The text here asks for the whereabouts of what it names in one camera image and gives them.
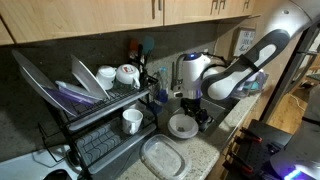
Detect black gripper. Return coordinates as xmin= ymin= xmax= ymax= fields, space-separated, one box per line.
xmin=180 ymin=98 xmax=213 ymax=131

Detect white bowl with flower pattern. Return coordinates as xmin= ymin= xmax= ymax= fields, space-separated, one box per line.
xmin=168 ymin=114 xmax=199 ymax=139

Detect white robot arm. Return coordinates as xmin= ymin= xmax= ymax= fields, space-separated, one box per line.
xmin=181 ymin=0 xmax=320 ymax=127

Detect metal kitchen faucet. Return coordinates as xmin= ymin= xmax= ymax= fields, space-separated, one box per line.
xmin=171 ymin=54 xmax=186 ymax=91

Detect blue dish soap bottle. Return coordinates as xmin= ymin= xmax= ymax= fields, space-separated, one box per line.
xmin=157 ymin=67 xmax=168 ymax=103

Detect clear plastic container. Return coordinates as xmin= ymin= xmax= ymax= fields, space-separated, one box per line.
xmin=141 ymin=134 xmax=192 ymax=180

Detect white mug lower rack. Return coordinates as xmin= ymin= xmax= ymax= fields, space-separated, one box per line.
xmin=122 ymin=109 xmax=143 ymax=135

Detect purple white water filter pitcher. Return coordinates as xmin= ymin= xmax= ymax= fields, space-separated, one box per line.
xmin=233 ymin=69 xmax=268 ymax=98

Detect white mug with red label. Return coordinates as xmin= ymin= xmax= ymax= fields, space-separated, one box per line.
xmin=116 ymin=64 xmax=140 ymax=89

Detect utensil holder with utensils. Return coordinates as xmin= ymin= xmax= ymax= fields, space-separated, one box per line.
xmin=128 ymin=36 xmax=155 ymax=85

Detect white cup upside down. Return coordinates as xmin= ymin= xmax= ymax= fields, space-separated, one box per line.
xmin=96 ymin=66 xmax=116 ymax=90

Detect grey drying mat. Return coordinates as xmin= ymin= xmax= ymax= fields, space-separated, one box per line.
xmin=76 ymin=124 xmax=121 ymax=165

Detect black two-tier dish rack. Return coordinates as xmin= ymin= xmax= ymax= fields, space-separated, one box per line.
xmin=48 ymin=76 xmax=158 ymax=180

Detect purple plastic lid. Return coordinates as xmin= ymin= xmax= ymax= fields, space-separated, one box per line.
xmin=44 ymin=81 xmax=101 ymax=106

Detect white plate upright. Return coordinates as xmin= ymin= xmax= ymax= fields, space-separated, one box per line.
xmin=71 ymin=55 xmax=110 ymax=99

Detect large white plate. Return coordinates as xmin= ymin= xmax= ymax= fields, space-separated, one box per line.
xmin=12 ymin=50 xmax=77 ymax=116

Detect wooden upper cabinets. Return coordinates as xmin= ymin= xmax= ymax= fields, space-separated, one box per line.
xmin=0 ymin=0 xmax=256 ymax=45

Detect framed wall sign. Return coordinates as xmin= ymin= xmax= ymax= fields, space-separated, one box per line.
xmin=233 ymin=27 xmax=256 ymax=57

